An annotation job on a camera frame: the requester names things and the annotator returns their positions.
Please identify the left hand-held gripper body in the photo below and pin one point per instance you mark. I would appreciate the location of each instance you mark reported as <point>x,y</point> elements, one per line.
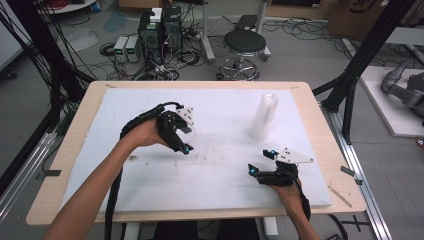
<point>168,125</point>

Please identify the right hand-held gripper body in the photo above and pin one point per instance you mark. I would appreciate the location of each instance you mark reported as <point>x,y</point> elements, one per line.
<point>283,173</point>

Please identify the single clear plastic cup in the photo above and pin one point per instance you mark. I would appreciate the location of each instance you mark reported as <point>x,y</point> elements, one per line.
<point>194,136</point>

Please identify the stack of clear plastic cups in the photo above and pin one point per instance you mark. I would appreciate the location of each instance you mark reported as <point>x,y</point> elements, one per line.
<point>265,116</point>

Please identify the person's right hand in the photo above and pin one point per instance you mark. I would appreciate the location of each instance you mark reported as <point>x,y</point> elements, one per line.
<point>290,196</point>

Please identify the person's left hand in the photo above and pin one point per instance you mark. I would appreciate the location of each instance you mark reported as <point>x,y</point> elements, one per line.
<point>145,135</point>

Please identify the white foam mat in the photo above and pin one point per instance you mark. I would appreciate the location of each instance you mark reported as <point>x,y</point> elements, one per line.
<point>220,186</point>

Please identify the white table leg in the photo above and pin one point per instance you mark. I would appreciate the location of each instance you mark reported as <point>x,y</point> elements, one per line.
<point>270,228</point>

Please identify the wooden table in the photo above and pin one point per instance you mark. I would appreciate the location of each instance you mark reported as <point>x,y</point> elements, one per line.
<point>336,150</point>

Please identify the thin wooden stick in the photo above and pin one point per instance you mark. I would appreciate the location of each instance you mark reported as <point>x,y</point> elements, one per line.
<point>340,196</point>

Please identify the grey tape strip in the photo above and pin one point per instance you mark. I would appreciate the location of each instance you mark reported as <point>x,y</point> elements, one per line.
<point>348,171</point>

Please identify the grey power supply unit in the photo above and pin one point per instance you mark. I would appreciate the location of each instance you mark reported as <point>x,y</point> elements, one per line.
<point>120,49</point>
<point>132,49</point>

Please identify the black computer tower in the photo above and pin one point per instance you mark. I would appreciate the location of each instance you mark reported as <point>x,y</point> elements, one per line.
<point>172,28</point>
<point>150,36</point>

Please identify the black round stool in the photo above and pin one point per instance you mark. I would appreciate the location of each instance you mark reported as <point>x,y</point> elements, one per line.
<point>245,41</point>

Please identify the white floor board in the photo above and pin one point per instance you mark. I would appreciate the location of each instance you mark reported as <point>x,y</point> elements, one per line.
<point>390,113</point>

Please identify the black tape strip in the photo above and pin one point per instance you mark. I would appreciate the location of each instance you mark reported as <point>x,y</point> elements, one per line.
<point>53,173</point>

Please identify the large cardboard box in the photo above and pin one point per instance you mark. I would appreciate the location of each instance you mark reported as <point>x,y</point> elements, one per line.
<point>363,16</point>

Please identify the aluminium floor rail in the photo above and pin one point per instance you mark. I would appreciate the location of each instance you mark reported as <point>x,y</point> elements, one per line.
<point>360,186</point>
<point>23,176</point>

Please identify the white metal stand post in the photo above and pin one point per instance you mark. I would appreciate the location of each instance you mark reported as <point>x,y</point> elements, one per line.
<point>207,33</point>
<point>263,26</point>

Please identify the black metal frame post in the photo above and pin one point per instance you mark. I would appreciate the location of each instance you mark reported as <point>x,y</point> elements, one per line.
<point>366,53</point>

